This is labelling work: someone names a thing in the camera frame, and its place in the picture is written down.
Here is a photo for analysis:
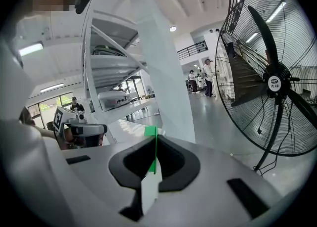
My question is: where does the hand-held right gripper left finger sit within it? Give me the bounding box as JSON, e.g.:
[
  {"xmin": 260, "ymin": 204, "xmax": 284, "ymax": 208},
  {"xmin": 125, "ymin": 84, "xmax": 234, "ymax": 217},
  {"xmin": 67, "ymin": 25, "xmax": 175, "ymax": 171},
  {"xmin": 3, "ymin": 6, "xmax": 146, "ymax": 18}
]
[{"xmin": 108, "ymin": 134, "xmax": 157, "ymax": 222}]

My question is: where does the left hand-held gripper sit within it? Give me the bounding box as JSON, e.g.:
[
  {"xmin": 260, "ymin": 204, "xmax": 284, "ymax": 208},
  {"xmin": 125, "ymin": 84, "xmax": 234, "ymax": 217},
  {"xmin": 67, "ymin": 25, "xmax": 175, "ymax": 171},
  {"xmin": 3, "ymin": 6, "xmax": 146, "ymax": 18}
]
[{"xmin": 52, "ymin": 106, "xmax": 108, "ymax": 150}]

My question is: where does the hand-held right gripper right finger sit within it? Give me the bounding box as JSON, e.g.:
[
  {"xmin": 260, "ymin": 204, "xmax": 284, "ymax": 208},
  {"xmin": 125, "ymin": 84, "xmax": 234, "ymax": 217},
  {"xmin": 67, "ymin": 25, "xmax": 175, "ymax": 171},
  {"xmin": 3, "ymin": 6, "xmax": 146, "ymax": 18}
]
[{"xmin": 157, "ymin": 134, "xmax": 201, "ymax": 193}]

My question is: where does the person's left forearm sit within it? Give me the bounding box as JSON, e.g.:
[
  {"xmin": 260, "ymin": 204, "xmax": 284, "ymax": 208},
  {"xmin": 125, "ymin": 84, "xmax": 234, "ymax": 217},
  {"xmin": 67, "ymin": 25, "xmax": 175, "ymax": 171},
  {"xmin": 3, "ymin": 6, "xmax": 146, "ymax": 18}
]
[{"xmin": 31, "ymin": 124, "xmax": 57, "ymax": 139}]

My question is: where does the person's left hand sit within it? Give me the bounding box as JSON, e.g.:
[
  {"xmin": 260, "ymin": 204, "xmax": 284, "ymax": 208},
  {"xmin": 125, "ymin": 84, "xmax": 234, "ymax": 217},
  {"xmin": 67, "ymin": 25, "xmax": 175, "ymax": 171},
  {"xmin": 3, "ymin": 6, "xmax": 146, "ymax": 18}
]
[{"xmin": 64, "ymin": 126, "xmax": 75, "ymax": 141}]

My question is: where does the white appliance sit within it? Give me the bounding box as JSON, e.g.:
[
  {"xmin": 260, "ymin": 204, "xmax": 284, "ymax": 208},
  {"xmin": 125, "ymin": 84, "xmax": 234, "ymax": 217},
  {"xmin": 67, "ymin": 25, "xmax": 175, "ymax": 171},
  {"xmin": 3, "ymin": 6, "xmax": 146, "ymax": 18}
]
[{"xmin": 97, "ymin": 89, "xmax": 131, "ymax": 110}]

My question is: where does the ceiling light strip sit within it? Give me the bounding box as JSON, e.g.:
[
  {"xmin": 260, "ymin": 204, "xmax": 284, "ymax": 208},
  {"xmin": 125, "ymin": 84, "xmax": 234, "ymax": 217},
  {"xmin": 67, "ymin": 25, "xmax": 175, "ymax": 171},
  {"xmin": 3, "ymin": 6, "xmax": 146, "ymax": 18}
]
[
  {"xmin": 18, "ymin": 42, "xmax": 45, "ymax": 57},
  {"xmin": 39, "ymin": 83, "xmax": 66, "ymax": 93}
]

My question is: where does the dark staircase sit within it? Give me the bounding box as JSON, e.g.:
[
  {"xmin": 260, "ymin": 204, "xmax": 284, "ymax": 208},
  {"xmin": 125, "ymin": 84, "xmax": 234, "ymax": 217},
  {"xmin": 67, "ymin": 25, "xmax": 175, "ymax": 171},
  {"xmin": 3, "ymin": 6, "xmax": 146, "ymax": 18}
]
[{"xmin": 226, "ymin": 41, "xmax": 270, "ymax": 108}]

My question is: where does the black balcony railing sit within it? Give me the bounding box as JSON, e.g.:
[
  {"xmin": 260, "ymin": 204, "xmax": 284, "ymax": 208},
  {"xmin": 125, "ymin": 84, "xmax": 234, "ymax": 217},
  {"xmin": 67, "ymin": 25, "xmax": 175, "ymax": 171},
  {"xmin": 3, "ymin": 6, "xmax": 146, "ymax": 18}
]
[{"xmin": 176, "ymin": 40, "xmax": 209, "ymax": 60}]

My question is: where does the large black floor fan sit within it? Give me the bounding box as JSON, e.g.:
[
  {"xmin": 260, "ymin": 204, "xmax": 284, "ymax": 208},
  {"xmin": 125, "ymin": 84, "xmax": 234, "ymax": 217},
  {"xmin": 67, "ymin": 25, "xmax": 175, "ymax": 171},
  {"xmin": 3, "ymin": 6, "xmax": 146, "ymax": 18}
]
[{"xmin": 214, "ymin": 0, "xmax": 317, "ymax": 173}]

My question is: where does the white perforated shelf frame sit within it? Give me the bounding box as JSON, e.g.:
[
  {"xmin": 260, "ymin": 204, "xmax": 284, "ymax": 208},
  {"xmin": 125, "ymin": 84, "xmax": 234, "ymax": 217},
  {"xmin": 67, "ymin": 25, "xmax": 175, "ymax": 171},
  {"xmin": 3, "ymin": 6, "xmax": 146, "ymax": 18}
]
[{"xmin": 81, "ymin": 7, "xmax": 159, "ymax": 126}]

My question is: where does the black head-mounted camera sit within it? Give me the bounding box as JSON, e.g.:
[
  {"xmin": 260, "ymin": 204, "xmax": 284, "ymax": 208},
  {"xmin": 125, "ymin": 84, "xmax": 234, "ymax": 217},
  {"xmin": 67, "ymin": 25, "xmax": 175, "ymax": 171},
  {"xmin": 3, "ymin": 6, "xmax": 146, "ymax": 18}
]
[{"xmin": 74, "ymin": 0, "xmax": 97, "ymax": 15}]

